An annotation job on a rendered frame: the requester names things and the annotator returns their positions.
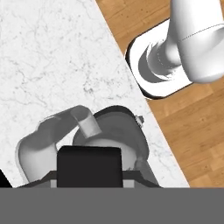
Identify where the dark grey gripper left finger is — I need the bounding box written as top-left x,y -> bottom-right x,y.
17,145 -> 90,188

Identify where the dark grey round blender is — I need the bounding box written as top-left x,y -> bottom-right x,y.
72,105 -> 151,187

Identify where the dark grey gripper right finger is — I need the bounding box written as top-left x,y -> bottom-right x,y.
88,145 -> 161,188

